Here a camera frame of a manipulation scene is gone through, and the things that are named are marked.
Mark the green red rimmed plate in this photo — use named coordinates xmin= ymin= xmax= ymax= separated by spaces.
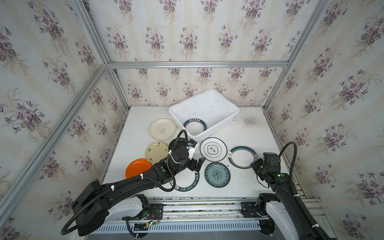
xmin=183 ymin=118 xmax=207 ymax=136
xmin=228 ymin=145 xmax=258 ymax=170

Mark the cream bear plate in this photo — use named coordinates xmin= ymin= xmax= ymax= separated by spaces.
xmin=149 ymin=118 xmax=177 ymax=141

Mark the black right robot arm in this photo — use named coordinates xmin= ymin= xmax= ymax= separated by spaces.
xmin=251 ymin=142 xmax=332 ymax=240

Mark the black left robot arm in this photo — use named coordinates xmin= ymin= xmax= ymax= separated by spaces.
xmin=61 ymin=138 xmax=205 ymax=237

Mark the white plastic bin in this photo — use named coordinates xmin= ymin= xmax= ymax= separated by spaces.
xmin=169 ymin=89 xmax=240 ymax=142

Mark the green Hao Wei plate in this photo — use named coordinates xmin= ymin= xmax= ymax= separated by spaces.
xmin=175 ymin=170 xmax=200 ymax=192

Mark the black glossy plate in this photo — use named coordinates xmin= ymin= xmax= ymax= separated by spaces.
xmin=169 ymin=138 xmax=187 ymax=151

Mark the white plate with quatrefoil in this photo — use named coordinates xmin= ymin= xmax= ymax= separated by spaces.
xmin=200 ymin=138 xmax=228 ymax=163

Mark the blue floral small plate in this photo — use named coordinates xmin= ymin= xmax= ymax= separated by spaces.
xmin=205 ymin=162 xmax=231 ymax=188

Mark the beige plate with calligraphy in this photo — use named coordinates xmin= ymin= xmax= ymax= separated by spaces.
xmin=145 ymin=142 xmax=169 ymax=165

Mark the orange plate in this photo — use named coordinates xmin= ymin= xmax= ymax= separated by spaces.
xmin=125 ymin=159 xmax=152 ymax=179

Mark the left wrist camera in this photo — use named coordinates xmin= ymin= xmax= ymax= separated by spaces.
xmin=187 ymin=139 xmax=198 ymax=160

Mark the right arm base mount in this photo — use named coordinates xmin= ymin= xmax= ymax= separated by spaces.
xmin=241 ymin=193 xmax=280 ymax=236

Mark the aluminium rail base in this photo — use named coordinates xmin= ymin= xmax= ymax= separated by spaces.
xmin=74 ymin=196 xmax=328 ymax=235

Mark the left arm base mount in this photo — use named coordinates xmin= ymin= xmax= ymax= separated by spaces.
xmin=122 ymin=195 xmax=164 ymax=240

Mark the aluminium frame post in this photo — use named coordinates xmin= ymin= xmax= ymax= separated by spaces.
xmin=106 ymin=63 xmax=130 ymax=111

